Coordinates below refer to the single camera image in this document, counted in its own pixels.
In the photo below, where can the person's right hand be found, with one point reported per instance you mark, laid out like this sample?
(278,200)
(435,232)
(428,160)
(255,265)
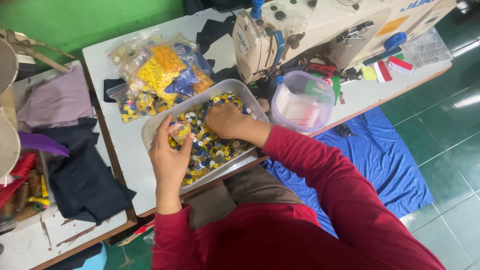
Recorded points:
(225,120)

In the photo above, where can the person's left hand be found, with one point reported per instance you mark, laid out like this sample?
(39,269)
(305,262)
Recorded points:
(168,161)

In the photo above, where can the small clear plastic bag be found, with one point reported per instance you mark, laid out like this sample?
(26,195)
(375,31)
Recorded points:
(180,131)

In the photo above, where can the clear rectangular plastic tray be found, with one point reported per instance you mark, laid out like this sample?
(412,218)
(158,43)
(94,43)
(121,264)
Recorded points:
(202,127)

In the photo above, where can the heap of mixed coloured buttons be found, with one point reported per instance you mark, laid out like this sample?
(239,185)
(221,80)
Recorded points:
(210,146)

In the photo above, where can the stack of empty clear bags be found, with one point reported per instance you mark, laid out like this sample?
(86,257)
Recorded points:
(298,108)

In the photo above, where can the pile of bagged sorted buttons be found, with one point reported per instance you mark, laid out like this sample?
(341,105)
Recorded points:
(161,75)

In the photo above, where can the clear tub with purple rim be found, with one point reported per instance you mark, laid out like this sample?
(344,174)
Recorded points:
(302,101)

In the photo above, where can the dark navy folded fabric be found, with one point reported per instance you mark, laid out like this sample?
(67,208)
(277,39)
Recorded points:
(86,176)

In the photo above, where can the black fabric piece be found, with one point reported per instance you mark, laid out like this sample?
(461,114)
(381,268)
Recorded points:
(215,33)

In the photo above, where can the black fabric scrap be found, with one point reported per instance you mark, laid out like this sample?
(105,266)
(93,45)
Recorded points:
(112,89)

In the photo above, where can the green paper packet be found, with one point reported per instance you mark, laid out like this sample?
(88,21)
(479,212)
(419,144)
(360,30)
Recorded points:
(325,87)

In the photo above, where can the small dark cloth scrap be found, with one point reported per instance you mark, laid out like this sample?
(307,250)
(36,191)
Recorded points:
(344,130)

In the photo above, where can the light blue plastic stool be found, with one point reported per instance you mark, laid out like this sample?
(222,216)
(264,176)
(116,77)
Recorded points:
(92,260)

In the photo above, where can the lilac folded fabric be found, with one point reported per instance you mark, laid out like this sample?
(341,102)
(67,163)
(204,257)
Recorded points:
(56,99)

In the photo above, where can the purple fabric strip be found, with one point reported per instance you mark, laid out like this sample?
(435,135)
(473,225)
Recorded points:
(41,142)

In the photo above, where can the cream industrial sewing machine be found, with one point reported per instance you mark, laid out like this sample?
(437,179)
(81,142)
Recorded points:
(330,30)

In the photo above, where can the box of thread spools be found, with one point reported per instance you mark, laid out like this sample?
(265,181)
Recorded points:
(22,187)

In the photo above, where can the yellow chalk piece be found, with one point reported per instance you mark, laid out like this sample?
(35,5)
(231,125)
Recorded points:
(369,73)

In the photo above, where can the blue tarpaulin sheet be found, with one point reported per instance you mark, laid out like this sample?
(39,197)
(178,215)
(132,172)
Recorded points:
(371,165)

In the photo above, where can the red and white small flag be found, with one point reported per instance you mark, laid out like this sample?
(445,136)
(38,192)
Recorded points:
(400,65)
(382,71)

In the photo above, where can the clear bobbin organiser box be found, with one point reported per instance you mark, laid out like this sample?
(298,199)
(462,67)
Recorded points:
(427,48)

